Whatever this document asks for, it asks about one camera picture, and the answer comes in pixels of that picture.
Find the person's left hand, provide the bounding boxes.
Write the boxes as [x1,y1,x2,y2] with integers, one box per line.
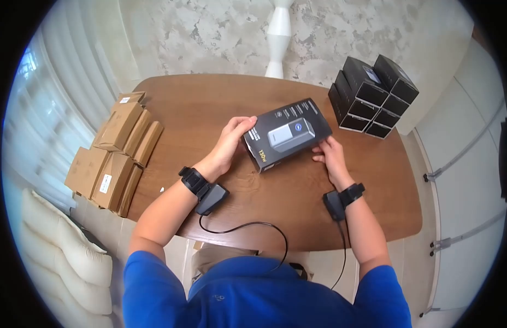
[195,116,258,181]

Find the person's right hand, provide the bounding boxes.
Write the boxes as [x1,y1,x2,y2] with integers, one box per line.
[312,136,354,192]

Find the person's left fingers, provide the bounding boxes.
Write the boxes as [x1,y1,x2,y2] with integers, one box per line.
[227,116,258,142]

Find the person's right fingers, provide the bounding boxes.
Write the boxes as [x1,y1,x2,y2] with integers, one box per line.
[312,136,334,165]

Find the black product box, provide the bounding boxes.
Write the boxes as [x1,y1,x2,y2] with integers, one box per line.
[242,98,333,173]

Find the black wrist band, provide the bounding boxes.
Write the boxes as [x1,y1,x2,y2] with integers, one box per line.
[178,166,230,216]
[323,183,365,222]

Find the stack of black boxes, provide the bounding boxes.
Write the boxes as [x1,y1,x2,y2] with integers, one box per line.
[328,54,420,140]

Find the white floor lamp stand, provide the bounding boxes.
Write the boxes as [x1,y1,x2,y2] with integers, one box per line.
[265,0,295,79]

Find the pile of brown cartons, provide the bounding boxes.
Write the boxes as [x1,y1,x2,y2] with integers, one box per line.
[64,91,164,218]

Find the person's legs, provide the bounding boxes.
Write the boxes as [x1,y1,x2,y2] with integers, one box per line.
[191,242,309,283]

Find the person's body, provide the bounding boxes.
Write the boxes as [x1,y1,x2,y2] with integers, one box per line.
[122,250,413,328]

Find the white sheer curtain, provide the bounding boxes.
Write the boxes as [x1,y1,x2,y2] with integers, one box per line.
[1,0,139,214]

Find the cream cushioned sofa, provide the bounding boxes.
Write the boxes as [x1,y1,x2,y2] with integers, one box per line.
[20,189,114,328]

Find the white cabinet with grey handles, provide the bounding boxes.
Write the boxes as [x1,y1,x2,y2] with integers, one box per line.
[401,37,507,320]

